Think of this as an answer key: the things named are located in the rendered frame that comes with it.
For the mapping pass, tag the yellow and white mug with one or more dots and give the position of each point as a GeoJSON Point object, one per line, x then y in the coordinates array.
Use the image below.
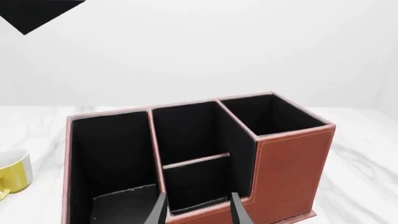
{"type": "Point", "coordinates": [14, 172]}

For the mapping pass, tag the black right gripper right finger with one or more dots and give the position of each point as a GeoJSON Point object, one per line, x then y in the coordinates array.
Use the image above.
{"type": "Point", "coordinates": [241, 213]}

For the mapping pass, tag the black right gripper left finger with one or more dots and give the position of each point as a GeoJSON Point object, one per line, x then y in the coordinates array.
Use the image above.
{"type": "Point", "coordinates": [158, 213]}

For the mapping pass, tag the red-brown desk caddy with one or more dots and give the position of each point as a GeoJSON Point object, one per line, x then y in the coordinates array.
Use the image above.
{"type": "Point", "coordinates": [286, 168]}

